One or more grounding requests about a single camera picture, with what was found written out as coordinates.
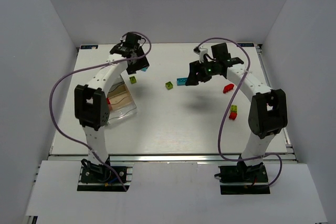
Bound lime lego brick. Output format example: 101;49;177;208
129;76;137;84
165;81;173;90

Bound yellow lego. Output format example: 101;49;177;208
230;105;237;113

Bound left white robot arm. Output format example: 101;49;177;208
74;31;149;165

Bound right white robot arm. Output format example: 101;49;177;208
186;43;288;166

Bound long cyan lego brick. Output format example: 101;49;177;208
176;78;187;86

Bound right blue corner label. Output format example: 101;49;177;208
238;42;255;48

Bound blue corner label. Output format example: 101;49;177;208
238;42;255;48
80;45;98;50

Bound curved red lego piece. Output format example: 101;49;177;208
223;83;235;94

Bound left blue corner label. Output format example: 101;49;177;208
80;45;98;50

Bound small red lego brick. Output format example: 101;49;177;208
229;113;237;120

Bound clear plastic sorting tray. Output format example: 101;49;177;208
107;76;137;126

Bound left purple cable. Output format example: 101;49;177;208
49;31;152;192

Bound purple cable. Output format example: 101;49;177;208
49;31;152;192
197;37;284;188

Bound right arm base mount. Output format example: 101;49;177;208
214;165;270;195

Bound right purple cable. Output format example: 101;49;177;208
197;37;284;188

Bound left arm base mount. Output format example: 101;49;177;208
77;158;132;193

